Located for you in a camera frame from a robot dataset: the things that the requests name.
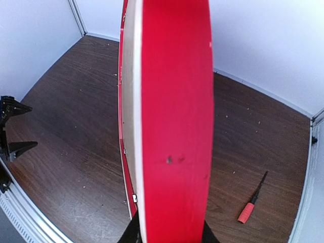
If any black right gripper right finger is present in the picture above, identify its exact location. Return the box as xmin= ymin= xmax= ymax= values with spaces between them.
xmin=201 ymin=221 xmax=220 ymax=243

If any right aluminium corner post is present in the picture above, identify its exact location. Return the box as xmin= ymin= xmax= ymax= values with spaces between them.
xmin=311 ymin=108 xmax=324 ymax=127

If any red handled screwdriver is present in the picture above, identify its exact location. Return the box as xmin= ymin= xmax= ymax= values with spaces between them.
xmin=237 ymin=171 xmax=268 ymax=224

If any red picture frame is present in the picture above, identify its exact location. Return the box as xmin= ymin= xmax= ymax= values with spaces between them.
xmin=117 ymin=1 xmax=214 ymax=242

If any aluminium front rail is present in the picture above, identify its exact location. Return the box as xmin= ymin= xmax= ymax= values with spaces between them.
xmin=1 ymin=161 xmax=71 ymax=242

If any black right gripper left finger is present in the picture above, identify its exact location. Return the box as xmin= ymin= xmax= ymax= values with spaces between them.
xmin=118 ymin=211 xmax=142 ymax=243

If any brown frame backing board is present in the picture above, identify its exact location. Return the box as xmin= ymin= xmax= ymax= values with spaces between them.
xmin=120 ymin=1 xmax=137 ymax=214

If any left aluminium corner post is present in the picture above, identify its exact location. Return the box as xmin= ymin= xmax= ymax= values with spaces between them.
xmin=68 ymin=0 xmax=88 ymax=36

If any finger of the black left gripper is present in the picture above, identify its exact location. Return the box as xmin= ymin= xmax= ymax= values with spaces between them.
xmin=1 ymin=96 xmax=32 ymax=127
xmin=8 ymin=141 xmax=38 ymax=158

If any aluminium corner post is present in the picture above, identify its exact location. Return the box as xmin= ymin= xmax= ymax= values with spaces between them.
xmin=311 ymin=108 xmax=324 ymax=127
xmin=68 ymin=0 xmax=88 ymax=36

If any metal frame retaining clip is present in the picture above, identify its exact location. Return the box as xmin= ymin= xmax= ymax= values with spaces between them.
xmin=132 ymin=194 xmax=137 ymax=203

